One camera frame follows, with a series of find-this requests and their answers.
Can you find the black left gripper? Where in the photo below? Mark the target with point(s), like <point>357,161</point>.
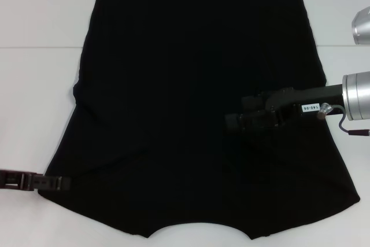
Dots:
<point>17,179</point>

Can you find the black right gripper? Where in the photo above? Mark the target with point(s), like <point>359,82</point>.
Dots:
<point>289,99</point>

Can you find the black t-shirt with FREE print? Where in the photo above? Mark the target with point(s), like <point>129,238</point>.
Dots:
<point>173,99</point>

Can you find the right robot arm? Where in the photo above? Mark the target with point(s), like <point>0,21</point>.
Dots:
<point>358,96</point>

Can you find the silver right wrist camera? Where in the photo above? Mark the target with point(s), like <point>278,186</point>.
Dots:
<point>362,27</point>

